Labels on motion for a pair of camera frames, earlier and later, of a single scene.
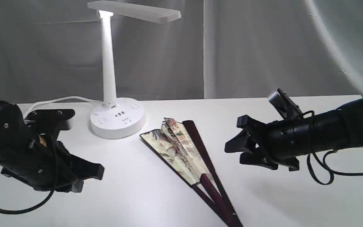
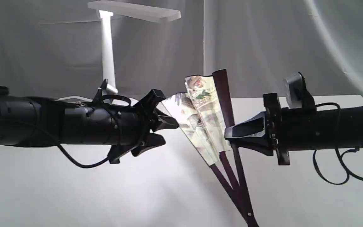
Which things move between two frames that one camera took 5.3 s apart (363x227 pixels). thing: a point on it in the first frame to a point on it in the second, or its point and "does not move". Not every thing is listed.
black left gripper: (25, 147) to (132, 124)
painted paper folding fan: (180, 144) to (204, 113)
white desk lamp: (115, 118) does not move
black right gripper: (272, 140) to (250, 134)
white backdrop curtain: (38, 49) does not move
